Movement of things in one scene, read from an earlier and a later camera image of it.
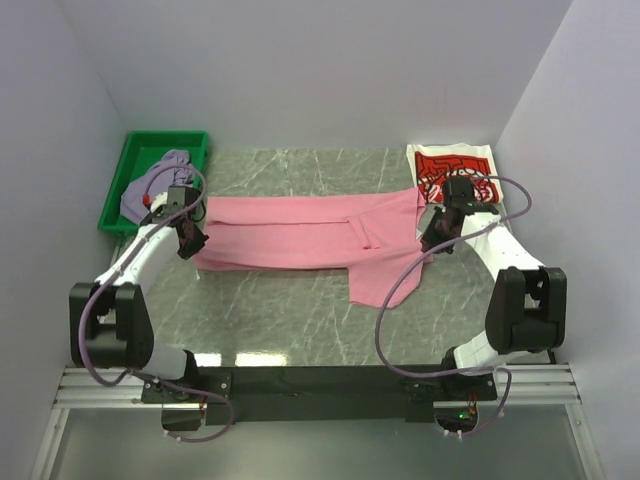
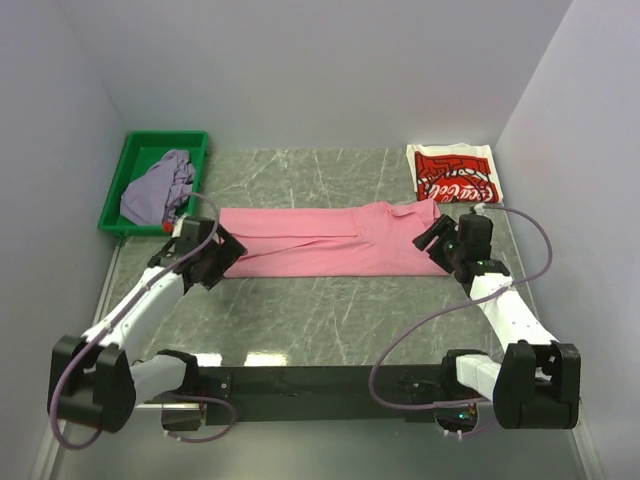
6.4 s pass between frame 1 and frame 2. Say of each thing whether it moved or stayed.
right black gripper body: moved
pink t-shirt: moved
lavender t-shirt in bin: stayed
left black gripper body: moved
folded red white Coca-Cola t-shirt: stayed
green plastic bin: stayed
